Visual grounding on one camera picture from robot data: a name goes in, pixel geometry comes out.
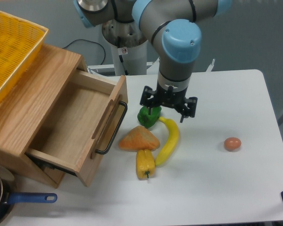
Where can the wooden drawer cabinet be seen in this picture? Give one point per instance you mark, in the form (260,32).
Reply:
(25,108)

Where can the wooden top drawer black handle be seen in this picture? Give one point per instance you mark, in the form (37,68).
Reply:
(81,126)

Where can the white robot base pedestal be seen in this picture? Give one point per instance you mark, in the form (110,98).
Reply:
(128,49)

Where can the yellow bell pepper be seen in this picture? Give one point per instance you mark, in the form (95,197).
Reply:
(145,164)

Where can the white table bracket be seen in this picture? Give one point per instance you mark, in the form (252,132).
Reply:
(211,66)

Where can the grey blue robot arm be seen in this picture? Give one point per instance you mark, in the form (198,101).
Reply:
(171,28)

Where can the blue handled dark pan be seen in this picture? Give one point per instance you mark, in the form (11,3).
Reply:
(9,196)

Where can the yellow banana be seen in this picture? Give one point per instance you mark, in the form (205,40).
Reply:
(171,143)

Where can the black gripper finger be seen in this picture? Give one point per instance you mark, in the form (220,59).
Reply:
(188,108)
(148,99)

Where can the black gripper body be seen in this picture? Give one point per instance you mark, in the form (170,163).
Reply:
(171,96)

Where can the yellow plastic basket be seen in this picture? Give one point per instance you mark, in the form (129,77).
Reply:
(20,42)

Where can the brown egg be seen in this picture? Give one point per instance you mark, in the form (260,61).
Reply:
(232,143)

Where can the green bell pepper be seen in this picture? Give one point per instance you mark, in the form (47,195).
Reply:
(148,120)

